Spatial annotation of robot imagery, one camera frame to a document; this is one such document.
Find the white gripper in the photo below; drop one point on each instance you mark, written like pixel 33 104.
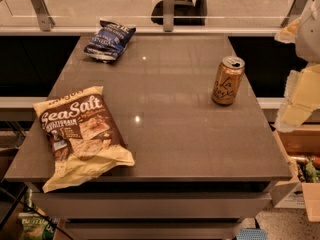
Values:
pixel 310 37

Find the orange La Croix can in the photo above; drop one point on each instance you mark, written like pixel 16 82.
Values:
pixel 228 79

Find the blue chip bag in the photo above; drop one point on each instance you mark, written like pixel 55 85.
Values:
pixel 108 44

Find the brown sea salt chip bag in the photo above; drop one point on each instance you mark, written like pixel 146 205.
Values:
pixel 83 136

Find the green snack bag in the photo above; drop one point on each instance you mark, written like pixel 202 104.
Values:
pixel 36 225

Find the cardboard box with snacks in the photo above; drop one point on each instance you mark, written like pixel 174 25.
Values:
pixel 301 151

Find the black office chair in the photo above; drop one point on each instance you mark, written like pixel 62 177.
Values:
pixel 189 12

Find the blue sponge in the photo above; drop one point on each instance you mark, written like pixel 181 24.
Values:
pixel 252 234

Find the grey drawer unit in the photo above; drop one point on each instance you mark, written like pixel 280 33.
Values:
pixel 152 216

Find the right metal railing post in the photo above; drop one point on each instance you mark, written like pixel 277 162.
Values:
pixel 295 12

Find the metal railing post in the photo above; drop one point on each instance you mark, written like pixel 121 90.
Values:
pixel 45 21
pixel 168 15
pixel 295 12

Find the middle metal railing post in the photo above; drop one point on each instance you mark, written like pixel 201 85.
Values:
pixel 168 15

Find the left metal railing post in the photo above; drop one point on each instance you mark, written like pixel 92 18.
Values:
pixel 45 21

